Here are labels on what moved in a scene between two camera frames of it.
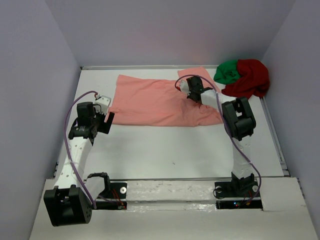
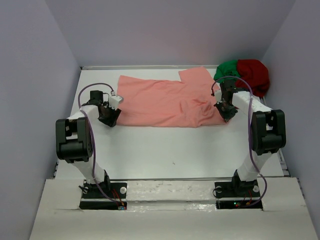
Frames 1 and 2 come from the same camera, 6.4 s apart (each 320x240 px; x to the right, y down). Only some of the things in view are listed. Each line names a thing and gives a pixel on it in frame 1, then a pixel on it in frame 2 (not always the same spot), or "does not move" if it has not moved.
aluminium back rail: [142, 67] does not move
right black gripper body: [190, 96] to [227, 111]
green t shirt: [227, 72] does not move
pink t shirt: [143, 101] does not move
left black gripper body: [100, 124] to [110, 115]
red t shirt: [254, 81] does not move
